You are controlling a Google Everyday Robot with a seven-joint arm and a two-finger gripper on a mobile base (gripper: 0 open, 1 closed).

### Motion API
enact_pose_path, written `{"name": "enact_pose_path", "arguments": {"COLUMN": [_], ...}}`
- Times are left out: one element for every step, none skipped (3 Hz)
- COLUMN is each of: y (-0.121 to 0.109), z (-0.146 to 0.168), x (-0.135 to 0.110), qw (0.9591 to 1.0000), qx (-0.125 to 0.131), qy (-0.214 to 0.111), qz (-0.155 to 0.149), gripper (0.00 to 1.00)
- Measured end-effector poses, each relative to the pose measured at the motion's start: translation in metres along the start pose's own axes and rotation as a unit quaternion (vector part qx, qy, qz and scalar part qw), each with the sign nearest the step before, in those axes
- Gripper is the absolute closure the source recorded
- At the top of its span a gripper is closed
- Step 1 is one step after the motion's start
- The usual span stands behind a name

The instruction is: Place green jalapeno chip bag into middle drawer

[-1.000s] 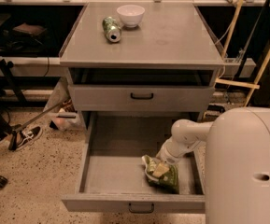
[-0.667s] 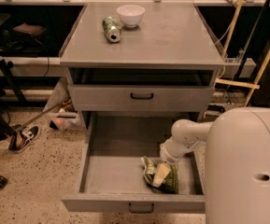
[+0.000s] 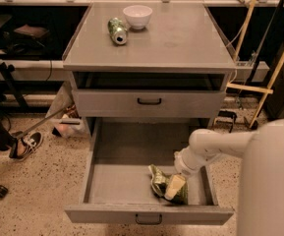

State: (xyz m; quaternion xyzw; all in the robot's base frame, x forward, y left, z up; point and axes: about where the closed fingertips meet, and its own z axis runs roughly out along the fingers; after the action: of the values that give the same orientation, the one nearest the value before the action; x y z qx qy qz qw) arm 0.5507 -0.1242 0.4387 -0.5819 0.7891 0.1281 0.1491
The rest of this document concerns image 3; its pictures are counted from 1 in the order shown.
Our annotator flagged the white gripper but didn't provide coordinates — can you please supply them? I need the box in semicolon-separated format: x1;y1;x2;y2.
164;147;202;200

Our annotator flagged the green jalapeno chip bag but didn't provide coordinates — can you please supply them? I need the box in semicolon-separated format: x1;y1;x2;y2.
148;164;188;205

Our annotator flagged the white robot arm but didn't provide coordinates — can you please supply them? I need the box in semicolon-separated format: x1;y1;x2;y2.
164;119;284;236

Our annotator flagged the open grey drawer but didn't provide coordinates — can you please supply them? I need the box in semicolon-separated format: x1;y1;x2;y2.
65;118;234;225

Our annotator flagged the closed grey drawer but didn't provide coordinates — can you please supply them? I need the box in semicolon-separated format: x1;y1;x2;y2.
72;89;225;118

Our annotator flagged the clear plastic bag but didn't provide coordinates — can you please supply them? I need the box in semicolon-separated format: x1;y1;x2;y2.
46;82;86;138

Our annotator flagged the grey drawer cabinet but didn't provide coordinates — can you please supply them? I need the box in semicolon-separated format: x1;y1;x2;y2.
63;2;235;132

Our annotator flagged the black and white sneaker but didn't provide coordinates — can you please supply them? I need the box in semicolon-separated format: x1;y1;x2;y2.
9;132;43;160

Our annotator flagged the green soda can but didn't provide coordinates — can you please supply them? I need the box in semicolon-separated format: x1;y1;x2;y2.
107;18;128;45

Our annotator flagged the white ceramic bowl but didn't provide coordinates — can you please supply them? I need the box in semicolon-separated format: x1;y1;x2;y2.
123;5;152;30

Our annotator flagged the wooden easel frame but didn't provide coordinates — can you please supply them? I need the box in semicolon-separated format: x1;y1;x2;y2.
226;0;284;130

